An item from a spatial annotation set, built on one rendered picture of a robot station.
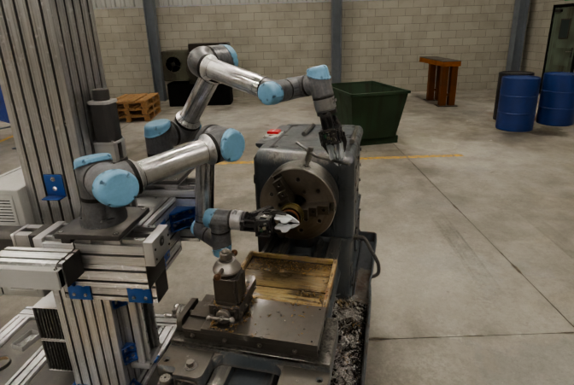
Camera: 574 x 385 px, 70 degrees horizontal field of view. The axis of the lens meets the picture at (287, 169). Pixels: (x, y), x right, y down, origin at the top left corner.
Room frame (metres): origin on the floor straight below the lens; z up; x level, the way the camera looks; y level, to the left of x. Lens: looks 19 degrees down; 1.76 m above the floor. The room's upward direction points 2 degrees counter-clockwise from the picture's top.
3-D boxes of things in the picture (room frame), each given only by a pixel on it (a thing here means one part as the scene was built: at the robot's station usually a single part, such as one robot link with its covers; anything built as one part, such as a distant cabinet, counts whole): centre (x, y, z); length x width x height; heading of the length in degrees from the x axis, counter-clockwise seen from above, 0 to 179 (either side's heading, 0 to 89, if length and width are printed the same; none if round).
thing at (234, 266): (1.02, 0.18, 1.13); 0.08 x 0.08 x 0.03
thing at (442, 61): (9.99, -3.67, 0.50); 1.61 x 0.44 x 1.00; 0
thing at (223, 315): (1.04, 0.17, 0.99); 0.20 x 0.10 x 0.05; 166
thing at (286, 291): (1.30, 0.02, 0.89); 0.36 x 0.30 x 0.04; 76
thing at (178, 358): (0.95, 0.12, 0.90); 0.47 x 0.30 x 0.06; 76
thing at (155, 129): (1.78, 0.56, 1.33); 0.13 x 0.12 x 0.14; 144
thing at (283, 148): (1.98, -0.13, 1.06); 0.59 x 0.48 x 0.39; 166
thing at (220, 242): (1.45, 0.28, 0.98); 0.11 x 0.08 x 0.11; 42
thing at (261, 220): (1.39, 0.11, 1.08); 0.12 x 0.09 x 0.08; 76
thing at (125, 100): (9.16, 3.33, 0.22); 1.25 x 0.86 x 0.44; 3
